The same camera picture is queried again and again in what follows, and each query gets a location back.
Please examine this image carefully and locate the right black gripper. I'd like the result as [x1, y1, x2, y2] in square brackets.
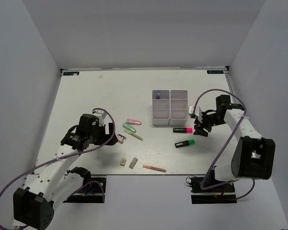
[193, 111, 226, 137]

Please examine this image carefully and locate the black pink highlighter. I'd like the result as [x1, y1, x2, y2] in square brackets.
[173, 127, 193, 134]

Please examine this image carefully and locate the black green highlighter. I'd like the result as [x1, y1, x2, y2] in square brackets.
[174, 139, 195, 148]

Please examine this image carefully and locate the blue capped white tube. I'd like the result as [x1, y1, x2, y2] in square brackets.
[156, 92, 161, 99]

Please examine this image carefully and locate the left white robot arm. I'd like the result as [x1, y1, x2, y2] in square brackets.
[13, 108, 118, 230]

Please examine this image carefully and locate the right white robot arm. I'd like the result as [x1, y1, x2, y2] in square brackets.
[191, 95, 276, 191]

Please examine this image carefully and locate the green translucent tube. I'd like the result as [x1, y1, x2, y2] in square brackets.
[122, 122, 136, 134]

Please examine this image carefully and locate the yellow marker pen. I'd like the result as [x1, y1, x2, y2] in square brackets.
[124, 130, 143, 141]

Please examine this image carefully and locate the pink translucent tube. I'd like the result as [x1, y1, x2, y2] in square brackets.
[126, 119, 142, 126]

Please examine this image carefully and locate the tan small eraser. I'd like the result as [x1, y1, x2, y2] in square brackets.
[120, 158, 127, 166]

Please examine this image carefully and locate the grey eraser block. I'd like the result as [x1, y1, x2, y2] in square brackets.
[129, 157, 138, 169]

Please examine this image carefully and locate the right white organizer bin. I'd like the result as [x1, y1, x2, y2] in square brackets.
[169, 90, 188, 126]

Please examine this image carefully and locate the white organizer bin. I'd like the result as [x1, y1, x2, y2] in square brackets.
[169, 90, 188, 126]
[152, 90, 170, 126]

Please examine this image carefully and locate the orange marker pen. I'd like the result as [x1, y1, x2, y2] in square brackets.
[143, 164, 167, 173]

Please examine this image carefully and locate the left white organizer bin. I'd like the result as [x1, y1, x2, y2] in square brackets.
[152, 90, 170, 126]

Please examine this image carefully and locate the right blue table label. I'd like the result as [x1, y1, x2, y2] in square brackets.
[207, 70, 224, 74]

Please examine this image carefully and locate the blue table label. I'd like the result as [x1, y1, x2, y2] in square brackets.
[63, 71, 80, 76]
[207, 70, 224, 74]

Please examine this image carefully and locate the left blue table label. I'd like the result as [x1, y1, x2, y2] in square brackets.
[63, 71, 80, 76]

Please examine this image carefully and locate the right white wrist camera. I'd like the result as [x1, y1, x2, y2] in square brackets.
[188, 106, 202, 122]

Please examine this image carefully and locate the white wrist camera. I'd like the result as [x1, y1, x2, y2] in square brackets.
[92, 109, 107, 127]
[188, 106, 202, 122]

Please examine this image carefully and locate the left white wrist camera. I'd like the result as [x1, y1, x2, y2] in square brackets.
[92, 109, 107, 127]

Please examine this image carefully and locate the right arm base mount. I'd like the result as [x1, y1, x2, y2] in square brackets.
[185, 176, 237, 205]

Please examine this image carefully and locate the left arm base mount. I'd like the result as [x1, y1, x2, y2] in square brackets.
[64, 177, 107, 204]

